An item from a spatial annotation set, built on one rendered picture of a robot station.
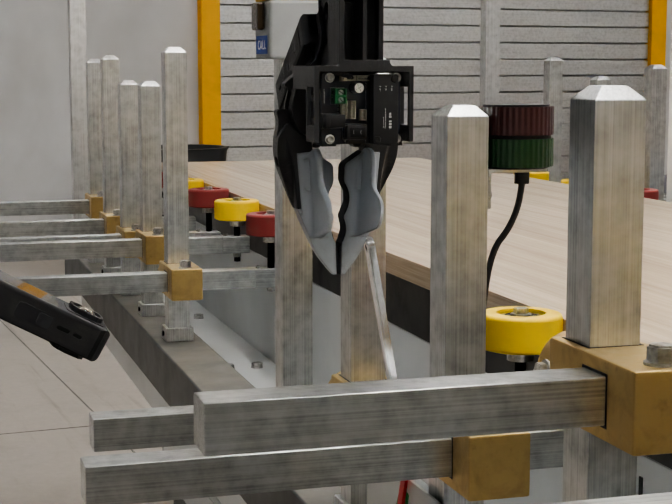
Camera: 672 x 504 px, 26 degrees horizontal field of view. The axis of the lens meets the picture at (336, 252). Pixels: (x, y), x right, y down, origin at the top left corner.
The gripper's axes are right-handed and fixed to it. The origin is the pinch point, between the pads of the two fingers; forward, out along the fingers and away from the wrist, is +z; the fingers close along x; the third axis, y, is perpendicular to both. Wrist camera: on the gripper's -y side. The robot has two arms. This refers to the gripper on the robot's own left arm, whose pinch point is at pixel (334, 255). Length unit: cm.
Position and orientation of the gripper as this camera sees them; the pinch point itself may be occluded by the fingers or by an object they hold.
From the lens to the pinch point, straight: 106.8
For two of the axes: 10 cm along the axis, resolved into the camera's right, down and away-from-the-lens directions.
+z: 0.0, 9.9, 1.3
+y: 2.8, 1.2, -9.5
